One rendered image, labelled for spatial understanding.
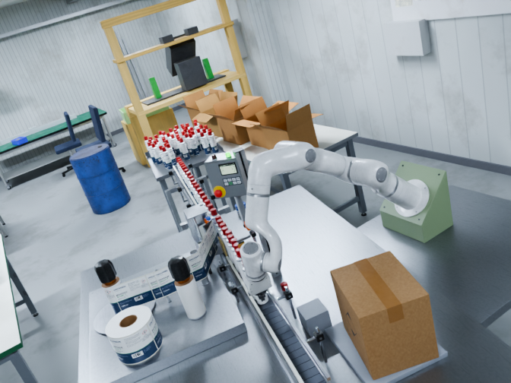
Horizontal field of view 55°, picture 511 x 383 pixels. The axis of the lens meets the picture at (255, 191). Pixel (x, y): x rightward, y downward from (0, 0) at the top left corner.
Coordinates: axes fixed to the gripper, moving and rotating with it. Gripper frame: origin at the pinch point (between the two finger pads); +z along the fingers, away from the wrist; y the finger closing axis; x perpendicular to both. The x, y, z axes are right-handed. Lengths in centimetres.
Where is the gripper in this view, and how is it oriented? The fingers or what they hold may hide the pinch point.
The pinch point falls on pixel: (261, 295)
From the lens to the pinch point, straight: 215.7
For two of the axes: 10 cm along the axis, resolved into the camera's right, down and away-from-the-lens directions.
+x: 3.8, 5.9, -7.1
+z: 1.5, 7.2, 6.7
